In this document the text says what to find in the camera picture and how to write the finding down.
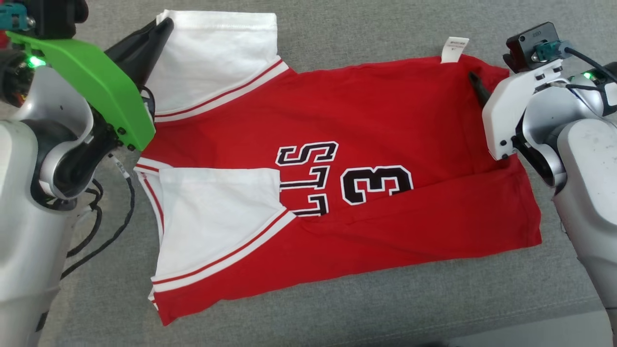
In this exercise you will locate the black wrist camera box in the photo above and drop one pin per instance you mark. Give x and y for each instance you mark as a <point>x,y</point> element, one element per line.
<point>53,17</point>
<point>532,46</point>

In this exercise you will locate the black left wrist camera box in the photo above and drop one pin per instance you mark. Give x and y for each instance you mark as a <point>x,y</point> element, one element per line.
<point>53,17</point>

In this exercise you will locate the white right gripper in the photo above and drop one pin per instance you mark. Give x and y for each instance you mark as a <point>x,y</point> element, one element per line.
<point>506,111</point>

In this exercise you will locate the grey fabric sofa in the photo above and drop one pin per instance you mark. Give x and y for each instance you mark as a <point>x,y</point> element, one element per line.
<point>366,33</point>

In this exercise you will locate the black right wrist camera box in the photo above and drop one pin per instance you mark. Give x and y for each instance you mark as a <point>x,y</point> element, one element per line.
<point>532,46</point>

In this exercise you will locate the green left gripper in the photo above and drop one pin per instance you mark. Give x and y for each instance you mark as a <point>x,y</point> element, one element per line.
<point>96,82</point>

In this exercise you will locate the red white basketball jersey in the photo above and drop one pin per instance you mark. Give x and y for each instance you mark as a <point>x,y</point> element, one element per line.
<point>385,120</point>

